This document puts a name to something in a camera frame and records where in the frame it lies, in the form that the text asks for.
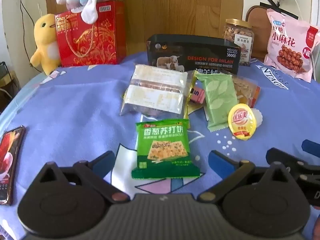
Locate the pink carton box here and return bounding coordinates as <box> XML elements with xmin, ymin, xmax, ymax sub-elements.
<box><xmin>189</xmin><ymin>85</ymin><xmax>206</xmax><ymax>105</ymax></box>

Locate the clear seed packet orange label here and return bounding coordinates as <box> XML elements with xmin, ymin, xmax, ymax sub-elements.
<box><xmin>231</xmin><ymin>76</ymin><xmax>261</xmax><ymax>108</ymax></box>

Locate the gold snack packet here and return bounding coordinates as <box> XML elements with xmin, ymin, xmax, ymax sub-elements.
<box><xmin>184</xmin><ymin>70</ymin><xmax>208</xmax><ymax>119</ymax></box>

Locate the red gift bag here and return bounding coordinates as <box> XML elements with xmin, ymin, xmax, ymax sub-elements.
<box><xmin>55</xmin><ymin>0</ymin><xmax>125</xmax><ymax>67</ymax></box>

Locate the wooden board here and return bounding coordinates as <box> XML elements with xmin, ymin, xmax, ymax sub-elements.
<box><xmin>44</xmin><ymin>0</ymin><xmax>244</xmax><ymax>58</ymax></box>

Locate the clear white sandwich biscuit packet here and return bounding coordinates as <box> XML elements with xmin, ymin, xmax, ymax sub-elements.
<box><xmin>120</xmin><ymin>64</ymin><xmax>188</xmax><ymax>117</ymax></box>

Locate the pink snack bag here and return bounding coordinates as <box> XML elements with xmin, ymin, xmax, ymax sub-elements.
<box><xmin>264</xmin><ymin>8</ymin><xmax>319</xmax><ymax>83</ymax></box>

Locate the yellow plush duck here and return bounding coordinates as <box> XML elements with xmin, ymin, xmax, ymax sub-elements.
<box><xmin>30</xmin><ymin>14</ymin><xmax>62</xmax><ymax>75</ymax></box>

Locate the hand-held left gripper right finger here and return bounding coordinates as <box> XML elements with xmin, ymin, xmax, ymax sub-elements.
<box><xmin>197</xmin><ymin>150</ymin><xmax>292</xmax><ymax>203</ymax></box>

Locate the blue printed tablecloth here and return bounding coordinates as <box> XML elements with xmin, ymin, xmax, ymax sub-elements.
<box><xmin>0</xmin><ymin>51</ymin><xmax>320</xmax><ymax>240</ymax></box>

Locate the black tin box sheep print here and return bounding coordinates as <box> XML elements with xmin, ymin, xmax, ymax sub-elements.
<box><xmin>146</xmin><ymin>34</ymin><xmax>242</xmax><ymax>75</ymax></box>

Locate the smartphone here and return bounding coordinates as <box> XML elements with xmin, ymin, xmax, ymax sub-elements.
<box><xmin>0</xmin><ymin>125</ymin><xmax>26</xmax><ymax>205</ymax></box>

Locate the clear nut jar gold lid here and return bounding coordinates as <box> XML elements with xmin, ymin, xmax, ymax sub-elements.
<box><xmin>223</xmin><ymin>19</ymin><xmax>254</xmax><ymax>67</ymax></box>

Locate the light green leaf packet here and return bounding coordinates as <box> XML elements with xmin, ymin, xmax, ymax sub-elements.
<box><xmin>194</xmin><ymin>70</ymin><xmax>239</xmax><ymax>132</ymax></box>

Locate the wooden chair back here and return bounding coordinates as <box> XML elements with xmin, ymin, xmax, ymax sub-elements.
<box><xmin>245</xmin><ymin>6</ymin><xmax>269</xmax><ymax>58</ymax></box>

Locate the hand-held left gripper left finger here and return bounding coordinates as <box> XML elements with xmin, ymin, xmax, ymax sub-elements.
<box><xmin>37</xmin><ymin>151</ymin><xmax>131</xmax><ymax>203</ymax></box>

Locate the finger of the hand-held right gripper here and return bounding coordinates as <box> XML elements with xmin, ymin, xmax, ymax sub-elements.
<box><xmin>266</xmin><ymin>147</ymin><xmax>312</xmax><ymax>178</ymax></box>
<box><xmin>302</xmin><ymin>140</ymin><xmax>320</xmax><ymax>157</ymax></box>

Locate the green cracker packet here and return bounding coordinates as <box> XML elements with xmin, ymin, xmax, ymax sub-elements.
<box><xmin>131</xmin><ymin>119</ymin><xmax>200</xmax><ymax>180</ymax></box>

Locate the jelly cup yellow lid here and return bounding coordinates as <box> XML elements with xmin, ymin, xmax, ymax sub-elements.
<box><xmin>228</xmin><ymin>103</ymin><xmax>263</xmax><ymax>140</ymax></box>

